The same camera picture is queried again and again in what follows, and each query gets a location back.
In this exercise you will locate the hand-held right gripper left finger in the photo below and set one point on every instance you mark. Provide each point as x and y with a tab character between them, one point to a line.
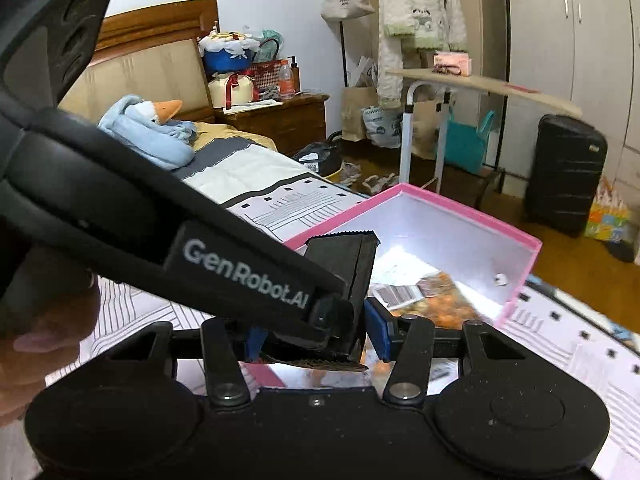
255	345

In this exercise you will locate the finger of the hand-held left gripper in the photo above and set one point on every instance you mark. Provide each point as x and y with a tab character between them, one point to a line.
330	319

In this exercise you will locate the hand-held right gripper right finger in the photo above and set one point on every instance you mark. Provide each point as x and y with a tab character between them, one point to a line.
376	327

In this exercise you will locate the black cracker packet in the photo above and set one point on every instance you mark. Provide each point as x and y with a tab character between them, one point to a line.
340	260

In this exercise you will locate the clear mixed nut packet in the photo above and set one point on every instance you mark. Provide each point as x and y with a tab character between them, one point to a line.
445	305

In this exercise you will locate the pink cardboard box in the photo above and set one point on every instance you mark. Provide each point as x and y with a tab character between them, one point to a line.
440	240

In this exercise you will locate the person's left hand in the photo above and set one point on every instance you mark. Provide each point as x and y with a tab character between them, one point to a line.
45	360

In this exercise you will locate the white printed paper sheet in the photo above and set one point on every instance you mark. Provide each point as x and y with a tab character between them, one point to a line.
400	267

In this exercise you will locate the blue goose plush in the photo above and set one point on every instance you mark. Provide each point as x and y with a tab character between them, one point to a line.
150	130

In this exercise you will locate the wooden padded headboard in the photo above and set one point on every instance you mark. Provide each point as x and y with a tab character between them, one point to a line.
150	75

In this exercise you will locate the light sneaker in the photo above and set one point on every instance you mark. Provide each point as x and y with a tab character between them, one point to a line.
350	172

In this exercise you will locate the cream bag with red ribbon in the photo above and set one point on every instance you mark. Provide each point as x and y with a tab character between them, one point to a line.
235	90

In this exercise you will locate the black bag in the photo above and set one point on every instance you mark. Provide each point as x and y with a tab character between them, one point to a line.
317	155

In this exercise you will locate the brown wooden nightstand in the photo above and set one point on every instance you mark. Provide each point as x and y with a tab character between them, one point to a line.
280	120

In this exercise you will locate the striped printed bedsheet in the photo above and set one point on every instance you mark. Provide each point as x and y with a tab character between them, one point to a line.
560	340

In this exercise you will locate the blue gift basket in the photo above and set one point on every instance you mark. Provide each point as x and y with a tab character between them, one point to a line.
227	52

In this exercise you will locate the red mesh basket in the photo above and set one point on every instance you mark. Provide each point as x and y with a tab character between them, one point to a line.
265	77

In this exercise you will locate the white printed bag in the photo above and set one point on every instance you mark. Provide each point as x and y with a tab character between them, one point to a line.
382	127

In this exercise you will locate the teal shopping bag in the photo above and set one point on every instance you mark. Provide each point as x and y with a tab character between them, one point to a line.
467	145

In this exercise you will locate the brown paper bag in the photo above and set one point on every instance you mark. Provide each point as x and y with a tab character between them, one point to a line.
355	115

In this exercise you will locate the orange drink bottle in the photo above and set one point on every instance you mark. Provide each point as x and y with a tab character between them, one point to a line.
286	80

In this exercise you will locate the dark bottle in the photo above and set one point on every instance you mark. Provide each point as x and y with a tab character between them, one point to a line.
295	72

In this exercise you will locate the black suitcase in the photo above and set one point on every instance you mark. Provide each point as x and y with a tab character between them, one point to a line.
565	175

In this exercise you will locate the colourful gift box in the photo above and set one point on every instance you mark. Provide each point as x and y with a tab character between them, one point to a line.
607	215

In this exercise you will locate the wooden top side table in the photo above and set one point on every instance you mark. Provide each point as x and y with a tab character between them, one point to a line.
480	87

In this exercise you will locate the small pink box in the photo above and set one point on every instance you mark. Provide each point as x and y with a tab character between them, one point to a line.
452	64

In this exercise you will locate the red envelope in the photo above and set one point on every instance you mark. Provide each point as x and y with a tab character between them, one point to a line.
522	88

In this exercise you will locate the white knitted cardigan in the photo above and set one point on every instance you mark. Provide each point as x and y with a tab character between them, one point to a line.
425	10

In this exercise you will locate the white wardrobe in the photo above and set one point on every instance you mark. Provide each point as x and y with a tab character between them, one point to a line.
565	35

